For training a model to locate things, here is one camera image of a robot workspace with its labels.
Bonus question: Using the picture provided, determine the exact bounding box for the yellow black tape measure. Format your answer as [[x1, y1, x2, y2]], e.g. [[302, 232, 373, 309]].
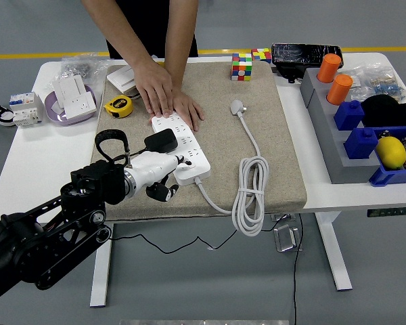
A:
[[103, 95, 135, 119]]

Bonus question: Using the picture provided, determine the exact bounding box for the blue plastic bin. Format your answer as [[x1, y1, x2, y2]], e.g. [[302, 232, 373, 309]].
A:
[[368, 125, 406, 188]]

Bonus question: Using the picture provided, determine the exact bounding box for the thin black adapter cord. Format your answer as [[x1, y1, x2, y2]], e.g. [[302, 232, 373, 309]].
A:
[[108, 144, 278, 254]]

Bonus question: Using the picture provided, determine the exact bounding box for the white wall switch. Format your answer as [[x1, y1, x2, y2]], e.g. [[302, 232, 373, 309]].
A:
[[106, 64, 139, 95]]

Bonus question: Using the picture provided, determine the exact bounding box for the person's left hand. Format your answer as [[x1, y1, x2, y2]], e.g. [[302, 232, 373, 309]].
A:
[[172, 88, 206, 132]]

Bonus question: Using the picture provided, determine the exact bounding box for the clear bag of screws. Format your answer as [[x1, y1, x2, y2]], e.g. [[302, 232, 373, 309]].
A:
[[59, 53, 112, 89]]

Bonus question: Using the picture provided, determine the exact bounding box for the small colourful puzzle cube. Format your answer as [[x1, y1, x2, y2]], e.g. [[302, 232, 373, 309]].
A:
[[250, 47, 272, 64]]

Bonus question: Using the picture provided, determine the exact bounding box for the white socket panel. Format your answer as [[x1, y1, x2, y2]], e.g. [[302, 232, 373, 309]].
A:
[[63, 93, 98, 120]]

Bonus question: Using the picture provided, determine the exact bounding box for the white power strip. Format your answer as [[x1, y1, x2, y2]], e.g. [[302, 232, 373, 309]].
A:
[[151, 114, 212, 186]]

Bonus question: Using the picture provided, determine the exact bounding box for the large colourful puzzle cube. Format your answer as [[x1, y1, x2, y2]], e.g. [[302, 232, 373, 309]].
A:
[[230, 53, 254, 82]]

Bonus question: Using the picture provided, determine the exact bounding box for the black plug adapter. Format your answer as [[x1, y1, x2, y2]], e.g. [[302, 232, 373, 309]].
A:
[[143, 128, 179, 154]]

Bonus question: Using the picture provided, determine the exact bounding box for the person's torso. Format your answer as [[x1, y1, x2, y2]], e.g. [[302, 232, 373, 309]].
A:
[[106, 0, 200, 60]]

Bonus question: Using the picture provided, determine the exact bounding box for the blue block with knob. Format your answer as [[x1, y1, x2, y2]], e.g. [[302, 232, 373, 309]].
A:
[[343, 127, 379, 160], [333, 100, 365, 131]]

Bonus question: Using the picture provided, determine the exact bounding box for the grey stepped block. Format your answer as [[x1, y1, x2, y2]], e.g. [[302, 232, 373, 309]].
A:
[[299, 66, 382, 186]]

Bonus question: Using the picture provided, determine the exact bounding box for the white circuit breaker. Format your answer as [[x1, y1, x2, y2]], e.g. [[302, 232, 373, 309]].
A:
[[8, 91, 45, 128]]

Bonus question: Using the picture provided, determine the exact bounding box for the clear bag of components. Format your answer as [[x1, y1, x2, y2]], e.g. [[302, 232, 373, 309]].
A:
[[341, 64, 406, 104]]

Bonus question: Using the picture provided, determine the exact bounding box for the small silver bracket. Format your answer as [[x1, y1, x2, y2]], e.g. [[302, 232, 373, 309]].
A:
[[269, 213, 297, 223]]

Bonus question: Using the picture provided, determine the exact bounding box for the yellow lemon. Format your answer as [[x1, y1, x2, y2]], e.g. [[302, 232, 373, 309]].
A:
[[374, 135, 406, 170]]

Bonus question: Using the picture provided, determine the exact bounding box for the black table power cable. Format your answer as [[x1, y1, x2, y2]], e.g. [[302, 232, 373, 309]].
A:
[[292, 213, 305, 325]]

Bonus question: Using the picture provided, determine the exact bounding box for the white table leg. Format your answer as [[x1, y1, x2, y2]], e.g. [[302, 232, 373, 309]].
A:
[[89, 236, 114, 308], [315, 211, 353, 291]]

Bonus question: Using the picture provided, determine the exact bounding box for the white power cord with plug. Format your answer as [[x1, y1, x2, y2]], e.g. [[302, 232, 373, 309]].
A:
[[194, 99, 270, 238]]

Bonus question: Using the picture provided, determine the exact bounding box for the person's right hand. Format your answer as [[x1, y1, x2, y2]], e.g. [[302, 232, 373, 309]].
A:
[[132, 58, 175, 118]]

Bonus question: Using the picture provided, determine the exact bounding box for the grey-brown mat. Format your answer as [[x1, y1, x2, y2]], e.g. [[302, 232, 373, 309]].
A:
[[83, 61, 308, 223]]

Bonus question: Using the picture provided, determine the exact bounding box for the black and white shoe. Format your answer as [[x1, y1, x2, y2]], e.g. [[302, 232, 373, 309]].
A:
[[0, 94, 16, 127]]

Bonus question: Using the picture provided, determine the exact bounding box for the black film-wrapped box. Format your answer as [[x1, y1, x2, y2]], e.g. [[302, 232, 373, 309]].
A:
[[270, 42, 343, 84]]

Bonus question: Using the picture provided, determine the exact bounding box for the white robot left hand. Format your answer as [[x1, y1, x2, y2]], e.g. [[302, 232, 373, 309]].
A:
[[127, 150, 194, 202]]

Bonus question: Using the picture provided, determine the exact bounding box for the black table control panel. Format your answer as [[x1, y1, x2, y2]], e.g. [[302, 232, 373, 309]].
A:
[[365, 206, 406, 218]]

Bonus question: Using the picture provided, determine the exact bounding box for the white switch panel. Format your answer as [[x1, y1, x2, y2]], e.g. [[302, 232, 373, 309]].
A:
[[51, 74, 87, 109]]

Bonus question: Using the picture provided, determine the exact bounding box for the large silver bracket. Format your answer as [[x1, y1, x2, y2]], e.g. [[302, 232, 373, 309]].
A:
[[273, 223, 304, 253]]

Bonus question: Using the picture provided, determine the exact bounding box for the orange cylinder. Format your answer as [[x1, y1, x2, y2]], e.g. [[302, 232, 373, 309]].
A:
[[317, 53, 342, 84], [325, 74, 354, 106]]

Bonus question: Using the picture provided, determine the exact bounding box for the lilac bowl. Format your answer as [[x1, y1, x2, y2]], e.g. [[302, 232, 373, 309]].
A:
[[43, 84, 99, 127]]

